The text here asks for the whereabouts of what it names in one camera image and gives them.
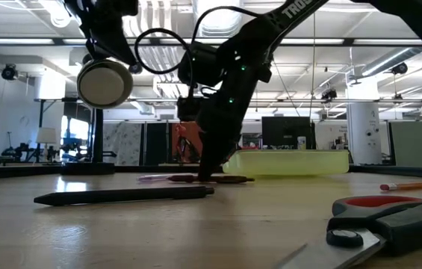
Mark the grey patterned partition panel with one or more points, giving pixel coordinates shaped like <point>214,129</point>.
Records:
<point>123,143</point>

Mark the white round column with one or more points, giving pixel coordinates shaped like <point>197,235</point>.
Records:
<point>363,127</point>

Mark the yellow-green translucent supply box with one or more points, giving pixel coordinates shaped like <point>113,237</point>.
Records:
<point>289,164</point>

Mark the orange pencil with pink eraser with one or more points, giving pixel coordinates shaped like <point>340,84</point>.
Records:
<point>416,185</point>

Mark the black ceiling spotlight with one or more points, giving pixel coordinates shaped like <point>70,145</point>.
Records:
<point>400,68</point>
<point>136,69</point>
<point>9,71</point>
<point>329,94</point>

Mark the black table edge rail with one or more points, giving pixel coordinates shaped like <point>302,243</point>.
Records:
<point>27,170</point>

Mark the white and yellow can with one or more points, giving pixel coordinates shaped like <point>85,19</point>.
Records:
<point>302,143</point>

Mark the black computer monitor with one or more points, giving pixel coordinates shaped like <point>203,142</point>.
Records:
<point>285,132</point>

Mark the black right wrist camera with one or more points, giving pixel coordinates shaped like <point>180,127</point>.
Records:
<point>190,109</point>

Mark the table lamp with white shade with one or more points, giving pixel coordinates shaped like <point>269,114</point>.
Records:
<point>46,135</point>

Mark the translucent purple pen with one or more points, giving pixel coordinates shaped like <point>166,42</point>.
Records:
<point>154,178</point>

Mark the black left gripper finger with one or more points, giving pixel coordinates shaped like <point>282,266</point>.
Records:
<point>115,50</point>

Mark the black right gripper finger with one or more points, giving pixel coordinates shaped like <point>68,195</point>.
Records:
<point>229,155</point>
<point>208,160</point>

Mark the black ballpoint pen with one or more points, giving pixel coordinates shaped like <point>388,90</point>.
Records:
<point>121,195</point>

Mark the dark brown pen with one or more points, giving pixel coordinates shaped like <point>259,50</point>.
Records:
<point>233,179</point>

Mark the black stand with base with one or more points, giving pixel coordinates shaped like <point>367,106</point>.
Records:
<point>98,138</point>

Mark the black overhead light bar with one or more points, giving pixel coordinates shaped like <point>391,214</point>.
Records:
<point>57,41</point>

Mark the silver ventilation duct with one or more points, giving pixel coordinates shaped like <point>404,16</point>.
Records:
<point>214,22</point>

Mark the red and black background robot arm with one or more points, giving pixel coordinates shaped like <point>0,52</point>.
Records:
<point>186,145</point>

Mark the round white black-rimmed disc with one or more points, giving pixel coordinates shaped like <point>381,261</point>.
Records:
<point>104,86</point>

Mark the red and black scissors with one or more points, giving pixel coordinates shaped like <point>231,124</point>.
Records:
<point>401,224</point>

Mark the grey-green partition panel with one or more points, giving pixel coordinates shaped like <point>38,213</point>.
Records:
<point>412,142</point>

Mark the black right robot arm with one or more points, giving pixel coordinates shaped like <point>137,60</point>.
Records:
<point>263,30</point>

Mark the orange partition panel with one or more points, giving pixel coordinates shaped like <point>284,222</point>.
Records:
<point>192,129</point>

